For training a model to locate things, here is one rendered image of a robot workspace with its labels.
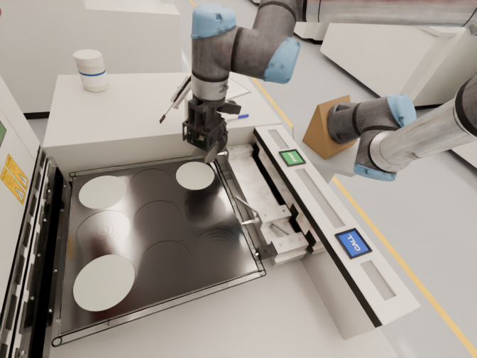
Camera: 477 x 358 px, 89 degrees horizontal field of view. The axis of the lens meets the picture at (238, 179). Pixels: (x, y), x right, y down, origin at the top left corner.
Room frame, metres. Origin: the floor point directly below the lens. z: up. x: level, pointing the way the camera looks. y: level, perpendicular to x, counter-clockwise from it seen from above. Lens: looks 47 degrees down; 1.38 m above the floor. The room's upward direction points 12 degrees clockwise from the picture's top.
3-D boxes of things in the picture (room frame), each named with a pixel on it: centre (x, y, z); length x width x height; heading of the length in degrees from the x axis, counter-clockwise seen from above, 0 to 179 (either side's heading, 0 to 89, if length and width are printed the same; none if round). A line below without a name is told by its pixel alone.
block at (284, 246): (0.28, -0.14, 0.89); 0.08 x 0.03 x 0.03; 119
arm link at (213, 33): (0.47, 0.10, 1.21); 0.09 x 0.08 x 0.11; 85
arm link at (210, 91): (0.47, 0.10, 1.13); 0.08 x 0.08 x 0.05
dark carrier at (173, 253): (0.28, 0.16, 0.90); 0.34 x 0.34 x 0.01; 29
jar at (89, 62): (0.64, 0.48, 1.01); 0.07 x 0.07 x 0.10
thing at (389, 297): (0.40, -0.19, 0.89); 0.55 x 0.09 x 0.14; 29
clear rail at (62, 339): (0.12, 0.07, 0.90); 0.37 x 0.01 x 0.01; 119
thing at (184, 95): (0.54, 0.18, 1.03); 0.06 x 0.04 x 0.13; 119
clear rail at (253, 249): (0.36, 0.00, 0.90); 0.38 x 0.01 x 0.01; 29
